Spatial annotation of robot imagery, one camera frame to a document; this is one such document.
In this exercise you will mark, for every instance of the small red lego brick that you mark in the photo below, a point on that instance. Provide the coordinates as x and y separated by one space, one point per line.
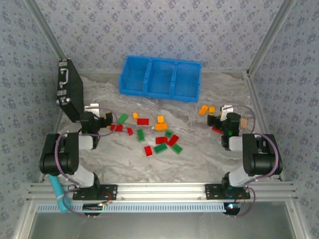
216 129
130 131

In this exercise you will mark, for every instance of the small green lego brick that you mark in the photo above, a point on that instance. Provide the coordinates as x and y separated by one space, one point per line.
169 133

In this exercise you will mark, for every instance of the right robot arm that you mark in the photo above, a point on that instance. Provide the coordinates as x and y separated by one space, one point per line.
261 159

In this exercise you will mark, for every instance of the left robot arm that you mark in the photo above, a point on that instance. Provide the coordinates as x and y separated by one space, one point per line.
57 159

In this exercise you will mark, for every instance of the small wooden block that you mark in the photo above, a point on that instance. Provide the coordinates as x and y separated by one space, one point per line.
243 123

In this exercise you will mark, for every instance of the blue three-compartment plastic bin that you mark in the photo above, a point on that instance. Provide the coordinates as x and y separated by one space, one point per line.
159 77

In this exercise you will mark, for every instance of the grey metal panel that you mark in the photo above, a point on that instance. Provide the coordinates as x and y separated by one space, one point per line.
162 226

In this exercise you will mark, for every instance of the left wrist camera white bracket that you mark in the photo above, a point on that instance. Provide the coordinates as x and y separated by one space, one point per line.
92 108

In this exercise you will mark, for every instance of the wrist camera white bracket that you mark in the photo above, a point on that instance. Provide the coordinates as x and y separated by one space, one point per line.
228 108
92 108

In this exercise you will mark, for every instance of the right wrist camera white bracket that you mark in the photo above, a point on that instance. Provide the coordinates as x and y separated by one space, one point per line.
228 108

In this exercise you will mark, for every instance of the aluminium side rail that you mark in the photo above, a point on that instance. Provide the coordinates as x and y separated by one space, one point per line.
257 104

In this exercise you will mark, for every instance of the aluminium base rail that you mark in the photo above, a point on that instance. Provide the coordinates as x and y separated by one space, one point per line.
162 191

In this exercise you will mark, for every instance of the aluminium frame post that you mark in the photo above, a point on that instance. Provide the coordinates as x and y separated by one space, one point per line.
45 27
270 35

